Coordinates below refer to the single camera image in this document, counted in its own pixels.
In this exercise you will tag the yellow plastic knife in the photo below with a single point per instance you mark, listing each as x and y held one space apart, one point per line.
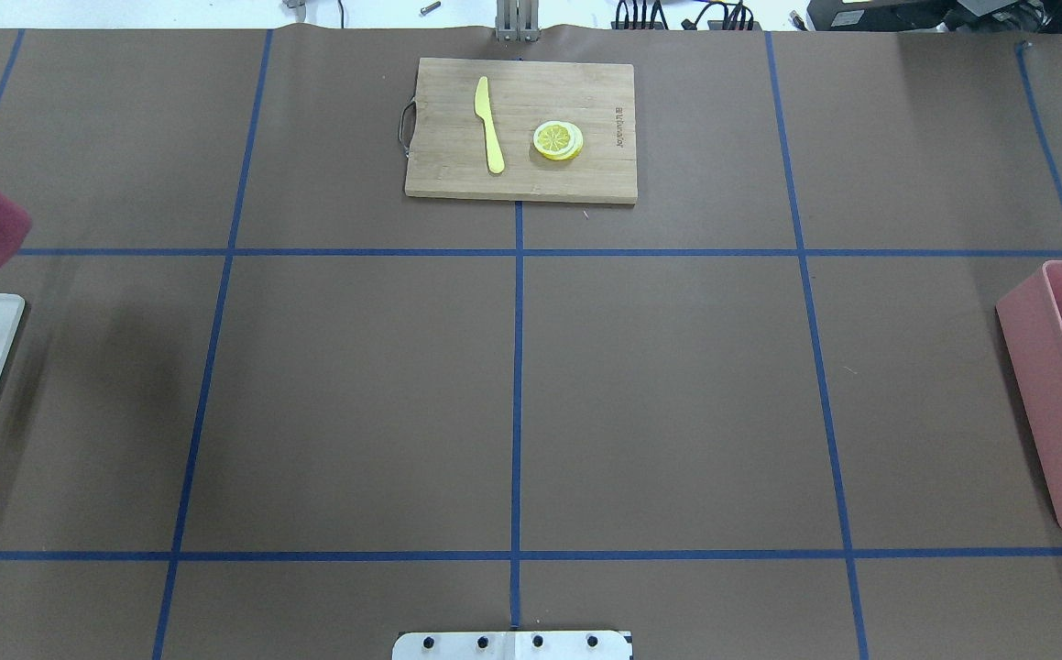
495 161

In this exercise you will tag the yellow lemon slice toy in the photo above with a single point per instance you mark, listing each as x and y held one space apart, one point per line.
558 140

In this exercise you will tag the bamboo cutting board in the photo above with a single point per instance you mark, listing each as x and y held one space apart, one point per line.
446 154

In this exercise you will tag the aluminium frame post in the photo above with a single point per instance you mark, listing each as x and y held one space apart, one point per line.
518 21

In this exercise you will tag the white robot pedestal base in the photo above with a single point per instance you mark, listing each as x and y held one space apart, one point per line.
559 644

